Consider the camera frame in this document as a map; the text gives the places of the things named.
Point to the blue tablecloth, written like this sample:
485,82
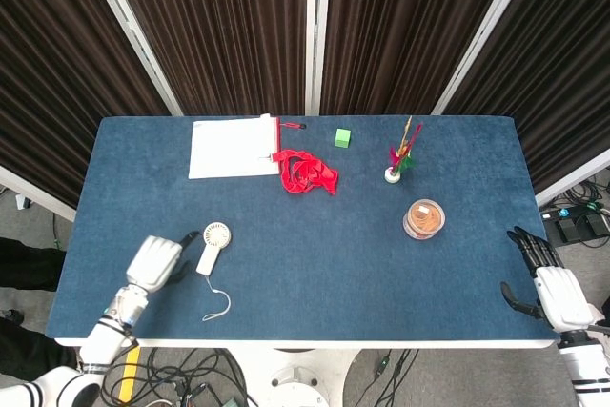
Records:
305,259

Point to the black trouser leg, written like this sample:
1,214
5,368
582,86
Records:
28,264
33,350

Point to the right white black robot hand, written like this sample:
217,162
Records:
562,297

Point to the brown pleated partition panel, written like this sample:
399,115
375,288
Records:
562,68
57,68
395,30
229,30

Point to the white zip pouch red trim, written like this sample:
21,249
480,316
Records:
229,149

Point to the colourful feather shuttlecock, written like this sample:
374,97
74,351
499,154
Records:
392,176

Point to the white handheld fan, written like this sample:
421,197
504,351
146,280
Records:
208,261

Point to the green cube block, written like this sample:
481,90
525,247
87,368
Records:
342,138

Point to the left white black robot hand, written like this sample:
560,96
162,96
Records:
152,259

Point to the yellow floor tape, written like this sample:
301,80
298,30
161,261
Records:
128,373

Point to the clear jar of rubber bands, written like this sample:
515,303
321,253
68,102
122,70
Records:
424,218

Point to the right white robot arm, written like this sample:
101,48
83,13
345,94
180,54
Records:
586,364

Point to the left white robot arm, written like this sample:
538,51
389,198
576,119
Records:
102,340

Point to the black foot pedal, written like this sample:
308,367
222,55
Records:
596,223
568,229

